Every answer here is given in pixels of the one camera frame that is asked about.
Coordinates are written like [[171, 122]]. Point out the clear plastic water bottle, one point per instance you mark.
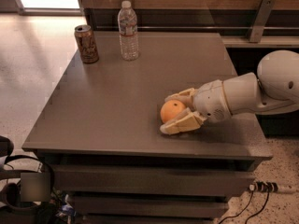
[[127, 22]]

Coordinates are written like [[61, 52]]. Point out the white power strip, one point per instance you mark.
[[272, 187]]

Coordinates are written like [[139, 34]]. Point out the orange fruit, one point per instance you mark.
[[170, 109]]

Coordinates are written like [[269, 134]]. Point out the brown gold drink can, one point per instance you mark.
[[86, 43]]

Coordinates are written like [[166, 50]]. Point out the grey drawer cabinet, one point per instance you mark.
[[100, 133]]

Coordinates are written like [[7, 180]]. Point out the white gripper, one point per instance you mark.
[[209, 101]]

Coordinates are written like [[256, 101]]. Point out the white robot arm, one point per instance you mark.
[[273, 89]]

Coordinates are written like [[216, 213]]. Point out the grey metal wall bracket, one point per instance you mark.
[[255, 32]]

